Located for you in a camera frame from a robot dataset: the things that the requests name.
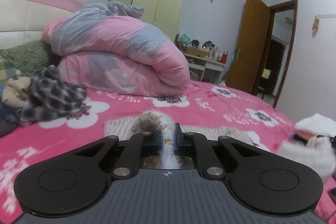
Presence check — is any dark plaid shirt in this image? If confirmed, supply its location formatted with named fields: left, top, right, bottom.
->
left=19, top=65, right=91, bottom=126

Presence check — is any white desk with shelves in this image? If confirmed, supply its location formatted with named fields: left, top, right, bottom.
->
left=184, top=53, right=228, bottom=84

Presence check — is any pink floral bed sheet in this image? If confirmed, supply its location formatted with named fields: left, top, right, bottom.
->
left=1, top=82, right=331, bottom=223

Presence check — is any pink grey floral quilt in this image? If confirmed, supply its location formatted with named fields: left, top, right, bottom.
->
left=43, top=1, right=190, bottom=97

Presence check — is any pink white headboard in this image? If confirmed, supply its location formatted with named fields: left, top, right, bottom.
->
left=1, top=0, right=84, bottom=48

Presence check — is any beige crumpled garment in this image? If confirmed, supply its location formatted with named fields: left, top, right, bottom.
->
left=1, top=77, right=31, bottom=109

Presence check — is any white cloth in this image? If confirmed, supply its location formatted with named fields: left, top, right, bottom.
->
left=276, top=114, right=335, bottom=184

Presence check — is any beige white houndstooth knit garment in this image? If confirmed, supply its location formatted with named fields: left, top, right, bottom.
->
left=104, top=110, right=260, bottom=169

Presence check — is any green pillow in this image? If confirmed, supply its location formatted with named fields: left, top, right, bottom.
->
left=1, top=40, right=51, bottom=77

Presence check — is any brown wooden door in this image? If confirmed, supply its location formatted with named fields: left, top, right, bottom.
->
left=226, top=0, right=270, bottom=94

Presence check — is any red thermos bottle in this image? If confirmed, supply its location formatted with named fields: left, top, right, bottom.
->
left=220, top=52, right=228, bottom=64

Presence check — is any cardboard box on desk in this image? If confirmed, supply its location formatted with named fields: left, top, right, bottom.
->
left=183, top=46, right=209, bottom=59

